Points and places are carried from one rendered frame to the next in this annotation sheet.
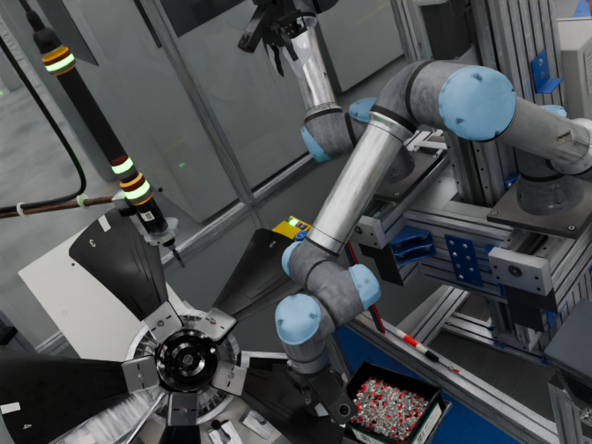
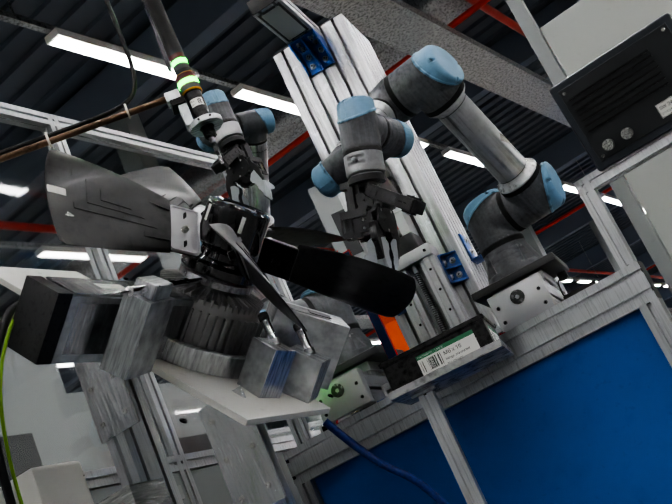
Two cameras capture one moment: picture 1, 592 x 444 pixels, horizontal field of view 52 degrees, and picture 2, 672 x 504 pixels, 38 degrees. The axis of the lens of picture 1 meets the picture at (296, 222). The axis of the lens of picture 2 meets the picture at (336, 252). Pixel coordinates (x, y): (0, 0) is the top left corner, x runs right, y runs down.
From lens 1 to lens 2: 1.98 m
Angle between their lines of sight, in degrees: 63
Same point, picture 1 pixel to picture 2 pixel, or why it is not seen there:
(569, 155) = (514, 158)
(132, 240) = (154, 180)
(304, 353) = (368, 131)
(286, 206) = (220, 487)
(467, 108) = (433, 53)
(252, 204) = (181, 459)
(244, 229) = not seen: hidden behind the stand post
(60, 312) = not seen: hidden behind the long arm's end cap
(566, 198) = (532, 254)
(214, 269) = not seen: outside the picture
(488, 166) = (454, 308)
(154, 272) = (182, 191)
